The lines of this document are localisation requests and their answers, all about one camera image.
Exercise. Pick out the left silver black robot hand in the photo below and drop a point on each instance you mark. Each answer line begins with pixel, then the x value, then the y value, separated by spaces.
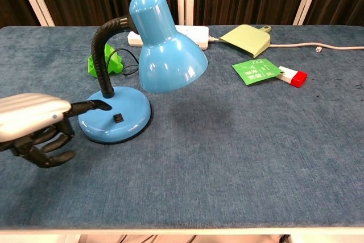
pixel 31 112

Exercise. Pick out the blue gooseneck desk lamp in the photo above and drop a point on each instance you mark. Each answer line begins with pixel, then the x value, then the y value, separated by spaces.
pixel 167 55

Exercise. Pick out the bright green plastic object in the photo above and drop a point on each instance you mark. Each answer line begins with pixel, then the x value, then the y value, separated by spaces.
pixel 112 60

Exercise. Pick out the white power strip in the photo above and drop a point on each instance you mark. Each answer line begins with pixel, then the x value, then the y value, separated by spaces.
pixel 196 33

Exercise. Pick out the blue fabric table cover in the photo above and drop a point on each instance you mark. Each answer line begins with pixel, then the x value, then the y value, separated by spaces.
pixel 216 152

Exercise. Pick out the green tea bag packet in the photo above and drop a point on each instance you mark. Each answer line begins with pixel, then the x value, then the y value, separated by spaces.
pixel 256 71

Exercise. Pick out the pale green plastic dustpan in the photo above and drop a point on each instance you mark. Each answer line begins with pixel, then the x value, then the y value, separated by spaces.
pixel 248 39

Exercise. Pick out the white block with red cap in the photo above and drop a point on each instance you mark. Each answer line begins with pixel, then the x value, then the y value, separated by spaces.
pixel 293 75

